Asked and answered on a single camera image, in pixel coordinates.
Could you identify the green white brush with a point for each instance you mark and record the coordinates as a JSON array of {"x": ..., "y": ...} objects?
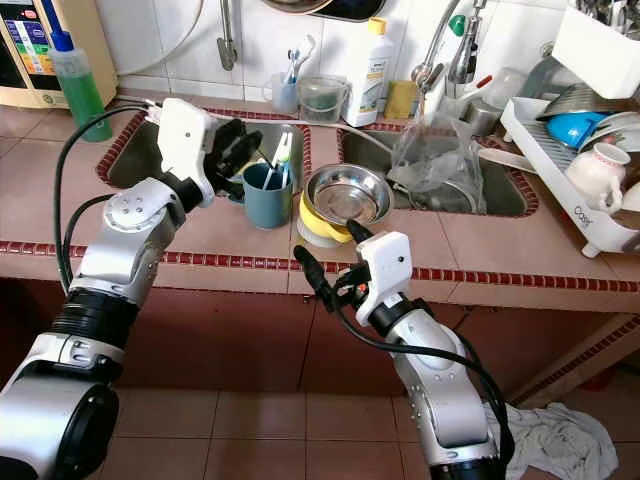
[{"x": 282, "y": 150}]

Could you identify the blue-grey plastic cup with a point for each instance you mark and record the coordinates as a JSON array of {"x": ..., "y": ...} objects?
[{"x": 265, "y": 210}]

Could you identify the yellow plastic bowl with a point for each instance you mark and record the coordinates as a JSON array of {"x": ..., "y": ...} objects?
[{"x": 315, "y": 218}]

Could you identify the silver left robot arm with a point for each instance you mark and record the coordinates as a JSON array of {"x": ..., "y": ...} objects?
[{"x": 130, "y": 250}]

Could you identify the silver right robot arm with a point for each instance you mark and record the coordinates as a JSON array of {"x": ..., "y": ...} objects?
[{"x": 435, "y": 390}]

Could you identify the clear toothbrush cup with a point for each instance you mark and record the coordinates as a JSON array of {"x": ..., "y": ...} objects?
[{"x": 280, "y": 95}]

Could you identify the steel sink basin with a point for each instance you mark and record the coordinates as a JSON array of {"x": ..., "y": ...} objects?
[
  {"x": 135, "y": 150},
  {"x": 370, "y": 150}
]

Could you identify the clear container green scrubber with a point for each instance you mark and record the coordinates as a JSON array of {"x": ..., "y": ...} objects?
[{"x": 323, "y": 100}]

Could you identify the clear plastic bag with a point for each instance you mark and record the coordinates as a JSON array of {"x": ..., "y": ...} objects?
[{"x": 430, "y": 165}]

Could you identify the white detergent bottle yellow cap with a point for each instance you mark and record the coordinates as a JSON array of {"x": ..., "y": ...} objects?
[{"x": 370, "y": 80}]

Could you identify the mustard yellow sponge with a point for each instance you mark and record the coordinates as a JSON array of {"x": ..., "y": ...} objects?
[{"x": 400, "y": 100}]

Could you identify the green soap bottle blue cap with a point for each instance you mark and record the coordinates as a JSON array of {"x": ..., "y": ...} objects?
[{"x": 85, "y": 100}]

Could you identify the dark hanging wok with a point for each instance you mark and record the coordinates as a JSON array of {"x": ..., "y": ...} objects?
[{"x": 345, "y": 10}]

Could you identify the white rice paddle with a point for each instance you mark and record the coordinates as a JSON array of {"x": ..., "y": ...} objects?
[{"x": 510, "y": 160}]

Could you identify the small steel pot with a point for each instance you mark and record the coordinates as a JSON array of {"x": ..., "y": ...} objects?
[{"x": 482, "y": 118}]

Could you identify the chrome gooseneck faucet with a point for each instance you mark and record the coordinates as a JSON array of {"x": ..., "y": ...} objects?
[{"x": 430, "y": 60}]

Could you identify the white brush red tip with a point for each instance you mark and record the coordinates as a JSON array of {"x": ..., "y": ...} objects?
[{"x": 482, "y": 82}]

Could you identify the chrome sprayer faucet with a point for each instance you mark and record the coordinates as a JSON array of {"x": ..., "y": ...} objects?
[{"x": 468, "y": 60}]

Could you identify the white dish rack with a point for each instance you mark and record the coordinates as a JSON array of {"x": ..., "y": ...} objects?
[{"x": 560, "y": 190}]

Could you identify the translucent plastic cup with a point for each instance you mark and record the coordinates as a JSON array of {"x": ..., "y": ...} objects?
[{"x": 508, "y": 88}]

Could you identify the beige water filter appliance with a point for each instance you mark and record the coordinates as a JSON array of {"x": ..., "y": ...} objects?
[{"x": 25, "y": 55}]

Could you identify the white bottle green cap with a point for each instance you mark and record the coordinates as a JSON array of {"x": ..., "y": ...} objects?
[{"x": 458, "y": 24}]

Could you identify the blue bowl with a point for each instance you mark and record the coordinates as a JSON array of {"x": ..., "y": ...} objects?
[{"x": 575, "y": 130}]

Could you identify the grey-white floor cloth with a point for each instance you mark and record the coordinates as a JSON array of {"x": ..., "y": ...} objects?
[{"x": 560, "y": 440}]

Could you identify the white cutlery holder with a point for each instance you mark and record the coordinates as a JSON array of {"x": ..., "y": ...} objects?
[{"x": 595, "y": 55}]

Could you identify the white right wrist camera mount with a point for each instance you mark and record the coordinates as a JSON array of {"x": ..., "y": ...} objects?
[{"x": 385, "y": 265}]

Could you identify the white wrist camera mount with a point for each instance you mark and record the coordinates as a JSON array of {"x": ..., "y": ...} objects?
[
  {"x": 185, "y": 140},
  {"x": 385, "y": 265}
]

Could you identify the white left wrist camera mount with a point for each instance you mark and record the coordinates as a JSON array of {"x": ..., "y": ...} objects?
[{"x": 185, "y": 140}]

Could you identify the grey wall tap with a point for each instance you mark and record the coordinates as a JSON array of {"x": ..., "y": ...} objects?
[{"x": 227, "y": 45}]

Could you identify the thin white wall tube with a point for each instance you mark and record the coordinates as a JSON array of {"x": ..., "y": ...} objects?
[{"x": 175, "y": 55}]

